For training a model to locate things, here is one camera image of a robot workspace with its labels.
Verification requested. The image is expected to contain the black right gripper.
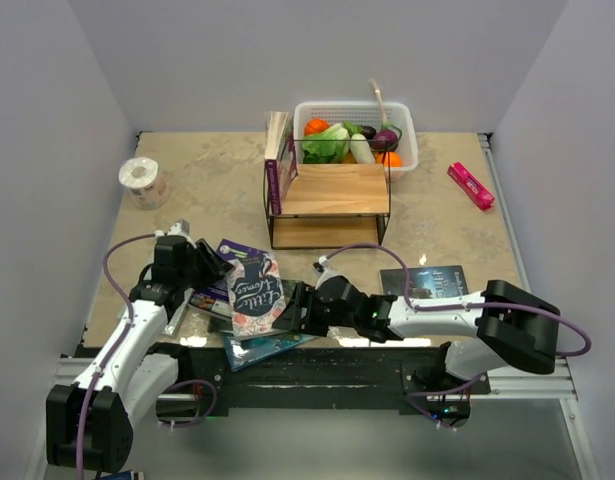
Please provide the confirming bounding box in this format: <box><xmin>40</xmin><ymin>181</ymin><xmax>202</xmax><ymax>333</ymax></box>
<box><xmin>273</xmin><ymin>283</ymin><xmax>359</xmax><ymax>337</ymax></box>

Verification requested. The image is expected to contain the Little Women book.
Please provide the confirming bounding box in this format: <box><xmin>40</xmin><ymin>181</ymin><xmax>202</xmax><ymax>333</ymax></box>
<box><xmin>227</xmin><ymin>253</ymin><xmax>286</xmax><ymax>340</ymax></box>

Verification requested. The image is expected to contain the purple Treehouse paperback book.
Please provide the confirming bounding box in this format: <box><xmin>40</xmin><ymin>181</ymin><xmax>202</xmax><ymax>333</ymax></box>
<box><xmin>264</xmin><ymin>111</ymin><xmax>298</xmax><ymax>215</ymax></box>

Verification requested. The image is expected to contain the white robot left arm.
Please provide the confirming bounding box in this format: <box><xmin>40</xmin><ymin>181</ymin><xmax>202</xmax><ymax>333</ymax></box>
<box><xmin>45</xmin><ymin>232</ymin><xmax>233</xmax><ymax>478</ymax></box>

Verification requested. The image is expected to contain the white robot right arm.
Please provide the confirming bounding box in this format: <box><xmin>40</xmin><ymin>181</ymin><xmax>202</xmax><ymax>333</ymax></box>
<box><xmin>273</xmin><ymin>274</ymin><xmax>560</xmax><ymax>393</ymax></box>

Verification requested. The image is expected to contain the purple paperback under stack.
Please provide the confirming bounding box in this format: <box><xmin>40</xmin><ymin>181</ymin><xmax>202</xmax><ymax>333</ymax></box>
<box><xmin>189</xmin><ymin>238</ymin><xmax>271</xmax><ymax>321</ymax></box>

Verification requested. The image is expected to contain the green yellow fantasy book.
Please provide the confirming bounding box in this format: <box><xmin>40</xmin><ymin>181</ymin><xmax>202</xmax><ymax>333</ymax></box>
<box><xmin>206</xmin><ymin>278</ymin><xmax>301</xmax><ymax>344</ymax></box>

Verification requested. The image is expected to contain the pale Gatsby book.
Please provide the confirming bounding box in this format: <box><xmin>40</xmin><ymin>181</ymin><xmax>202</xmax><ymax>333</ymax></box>
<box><xmin>117</xmin><ymin>302</ymin><xmax>188</xmax><ymax>337</ymax></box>

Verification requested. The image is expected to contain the blue book at bottom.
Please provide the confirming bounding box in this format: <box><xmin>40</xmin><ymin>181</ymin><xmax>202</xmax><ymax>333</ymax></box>
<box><xmin>223</xmin><ymin>333</ymin><xmax>316</xmax><ymax>372</ymax></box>

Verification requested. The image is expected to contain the toilet paper roll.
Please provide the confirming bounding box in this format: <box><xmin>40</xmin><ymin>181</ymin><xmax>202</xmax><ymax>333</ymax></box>
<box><xmin>118</xmin><ymin>157</ymin><xmax>169</xmax><ymax>210</ymax></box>

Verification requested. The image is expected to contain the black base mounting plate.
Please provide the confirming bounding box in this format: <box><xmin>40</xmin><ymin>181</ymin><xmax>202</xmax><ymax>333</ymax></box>
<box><xmin>149</xmin><ymin>343</ymin><xmax>490</xmax><ymax>428</ymax></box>

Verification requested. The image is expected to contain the dark Wuthering Heights book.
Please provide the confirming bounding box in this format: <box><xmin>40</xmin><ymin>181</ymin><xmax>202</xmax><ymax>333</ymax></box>
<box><xmin>379</xmin><ymin>265</ymin><xmax>469</xmax><ymax>299</ymax></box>

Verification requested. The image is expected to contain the yellow pepper toy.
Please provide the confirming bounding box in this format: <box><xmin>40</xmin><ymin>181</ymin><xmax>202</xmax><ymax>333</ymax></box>
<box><xmin>341</xmin><ymin>152</ymin><xmax>357</xmax><ymax>164</ymax></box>

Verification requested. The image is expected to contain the green lettuce toy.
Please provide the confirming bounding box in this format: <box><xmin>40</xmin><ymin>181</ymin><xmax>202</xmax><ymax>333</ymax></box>
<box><xmin>301</xmin><ymin>123</ymin><xmax>350</xmax><ymax>164</ymax></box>

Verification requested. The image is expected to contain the large orange fruit toy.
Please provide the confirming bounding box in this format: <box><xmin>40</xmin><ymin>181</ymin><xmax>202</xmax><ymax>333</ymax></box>
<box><xmin>375</xmin><ymin>151</ymin><xmax>403</xmax><ymax>169</ymax></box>

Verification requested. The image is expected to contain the white radish toy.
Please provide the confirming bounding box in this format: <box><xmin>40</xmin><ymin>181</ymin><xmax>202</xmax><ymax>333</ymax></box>
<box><xmin>349</xmin><ymin>133</ymin><xmax>376</xmax><ymax>164</ymax></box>

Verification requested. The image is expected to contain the small orange pumpkin toy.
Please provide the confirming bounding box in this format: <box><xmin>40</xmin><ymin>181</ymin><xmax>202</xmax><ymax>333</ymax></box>
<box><xmin>303</xmin><ymin>118</ymin><xmax>330</xmax><ymax>137</ymax></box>

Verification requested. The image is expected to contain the white plastic basket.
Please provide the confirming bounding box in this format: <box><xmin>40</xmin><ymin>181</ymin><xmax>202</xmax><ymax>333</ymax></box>
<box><xmin>291</xmin><ymin>101</ymin><xmax>420</xmax><ymax>184</ymax></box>

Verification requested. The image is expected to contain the purple onion toy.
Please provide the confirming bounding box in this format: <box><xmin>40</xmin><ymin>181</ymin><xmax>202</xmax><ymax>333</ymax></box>
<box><xmin>369</xmin><ymin>78</ymin><xmax>402</xmax><ymax>152</ymax></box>

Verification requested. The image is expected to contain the dark eggplant toy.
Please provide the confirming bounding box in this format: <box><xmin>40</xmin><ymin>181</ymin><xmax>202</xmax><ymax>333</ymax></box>
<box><xmin>360</xmin><ymin>125</ymin><xmax>377</xmax><ymax>140</ymax></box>

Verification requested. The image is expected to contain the pink rectangular box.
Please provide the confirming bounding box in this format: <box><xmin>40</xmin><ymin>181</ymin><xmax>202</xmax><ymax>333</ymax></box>
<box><xmin>447</xmin><ymin>162</ymin><xmax>495</xmax><ymax>211</ymax></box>

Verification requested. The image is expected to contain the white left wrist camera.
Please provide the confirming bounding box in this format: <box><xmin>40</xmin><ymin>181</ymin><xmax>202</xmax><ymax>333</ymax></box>
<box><xmin>166</xmin><ymin>219</ymin><xmax>193</xmax><ymax>243</ymax></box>

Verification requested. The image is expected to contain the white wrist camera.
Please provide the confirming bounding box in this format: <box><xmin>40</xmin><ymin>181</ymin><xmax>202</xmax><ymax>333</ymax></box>
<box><xmin>166</xmin><ymin>219</ymin><xmax>193</xmax><ymax>243</ymax></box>
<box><xmin>313</xmin><ymin>255</ymin><xmax>340</xmax><ymax>289</ymax></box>

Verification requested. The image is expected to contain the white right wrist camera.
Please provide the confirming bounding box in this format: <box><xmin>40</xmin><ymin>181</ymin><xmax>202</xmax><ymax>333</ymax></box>
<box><xmin>313</xmin><ymin>255</ymin><xmax>340</xmax><ymax>289</ymax></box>

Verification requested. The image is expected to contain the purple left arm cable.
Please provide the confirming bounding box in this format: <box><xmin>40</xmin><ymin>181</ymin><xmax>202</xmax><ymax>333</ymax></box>
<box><xmin>74</xmin><ymin>232</ymin><xmax>219</xmax><ymax>480</ymax></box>

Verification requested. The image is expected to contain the wooden shelf with wire frame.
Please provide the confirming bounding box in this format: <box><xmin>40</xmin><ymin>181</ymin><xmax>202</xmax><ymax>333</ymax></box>
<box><xmin>263</xmin><ymin>140</ymin><xmax>392</xmax><ymax>250</ymax></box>

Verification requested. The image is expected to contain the aluminium frame rail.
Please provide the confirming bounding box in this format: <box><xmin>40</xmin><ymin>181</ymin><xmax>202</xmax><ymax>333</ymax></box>
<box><xmin>24</xmin><ymin>132</ymin><xmax>601</xmax><ymax>480</ymax></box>

